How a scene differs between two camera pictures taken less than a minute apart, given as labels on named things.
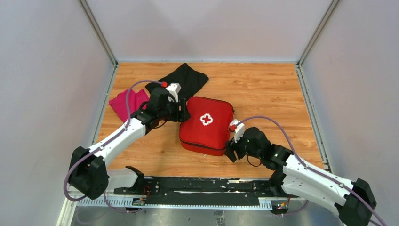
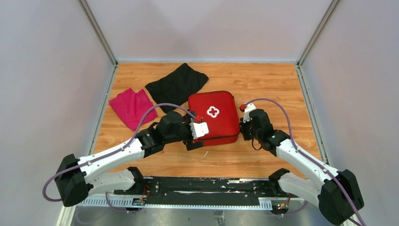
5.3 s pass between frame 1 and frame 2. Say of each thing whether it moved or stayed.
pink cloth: stayed
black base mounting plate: stayed
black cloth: stayed
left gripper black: moved
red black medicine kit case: moved
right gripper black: moved
